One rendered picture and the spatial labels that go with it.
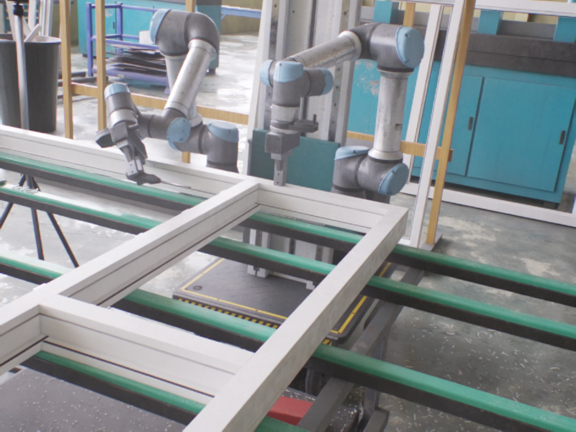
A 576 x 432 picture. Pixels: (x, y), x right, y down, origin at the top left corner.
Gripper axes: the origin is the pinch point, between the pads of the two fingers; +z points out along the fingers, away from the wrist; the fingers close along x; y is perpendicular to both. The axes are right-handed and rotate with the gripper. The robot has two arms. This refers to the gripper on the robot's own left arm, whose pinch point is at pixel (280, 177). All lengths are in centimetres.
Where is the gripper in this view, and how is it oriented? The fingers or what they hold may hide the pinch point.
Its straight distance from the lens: 185.4
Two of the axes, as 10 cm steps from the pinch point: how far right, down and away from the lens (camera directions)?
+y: -9.2, -2.0, 3.3
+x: -3.8, 2.8, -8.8
